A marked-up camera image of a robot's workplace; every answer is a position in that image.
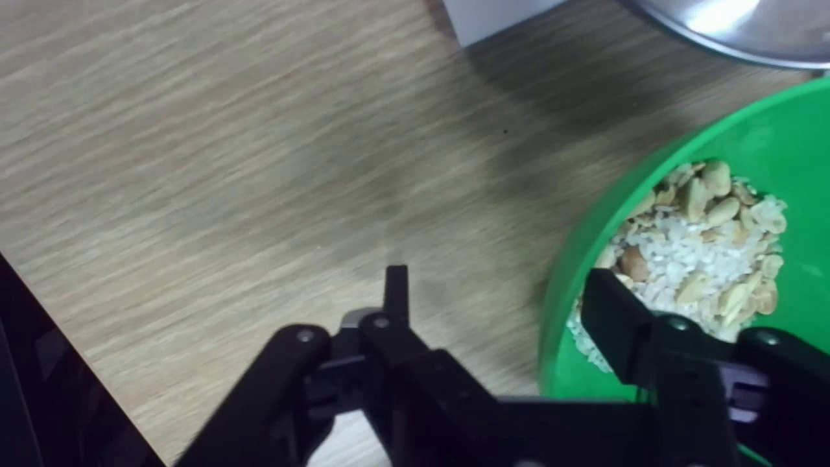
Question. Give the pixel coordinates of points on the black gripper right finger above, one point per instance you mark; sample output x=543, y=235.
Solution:
x=691, y=399

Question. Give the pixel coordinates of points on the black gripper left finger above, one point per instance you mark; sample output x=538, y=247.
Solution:
x=406, y=405

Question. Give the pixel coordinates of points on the rice and peanut mix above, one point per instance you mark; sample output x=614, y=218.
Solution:
x=701, y=243

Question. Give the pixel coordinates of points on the green plastic bowl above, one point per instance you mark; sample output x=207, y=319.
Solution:
x=779, y=138

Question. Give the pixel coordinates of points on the glass lid with wooden knob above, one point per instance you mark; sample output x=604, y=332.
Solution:
x=734, y=27

